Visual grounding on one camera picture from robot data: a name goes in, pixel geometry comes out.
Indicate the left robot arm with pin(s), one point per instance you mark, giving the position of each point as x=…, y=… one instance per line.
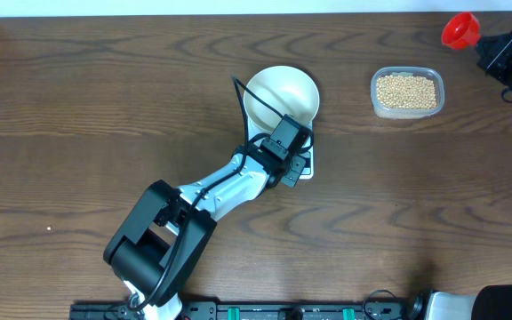
x=159, y=243

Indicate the clear plastic container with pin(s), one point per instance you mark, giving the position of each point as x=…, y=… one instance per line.
x=397, y=113

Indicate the white digital kitchen scale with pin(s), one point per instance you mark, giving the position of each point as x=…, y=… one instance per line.
x=308, y=171

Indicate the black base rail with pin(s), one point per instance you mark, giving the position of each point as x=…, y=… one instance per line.
x=207, y=310

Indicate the cream bowl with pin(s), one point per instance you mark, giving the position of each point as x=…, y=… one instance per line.
x=288, y=90

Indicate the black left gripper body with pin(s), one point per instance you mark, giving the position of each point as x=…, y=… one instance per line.
x=290, y=171

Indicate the red plastic scoop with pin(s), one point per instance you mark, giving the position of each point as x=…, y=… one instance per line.
x=462, y=31

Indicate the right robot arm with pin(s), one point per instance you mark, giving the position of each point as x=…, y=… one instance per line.
x=493, y=301

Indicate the soybeans pile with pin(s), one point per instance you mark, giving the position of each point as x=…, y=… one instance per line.
x=406, y=92

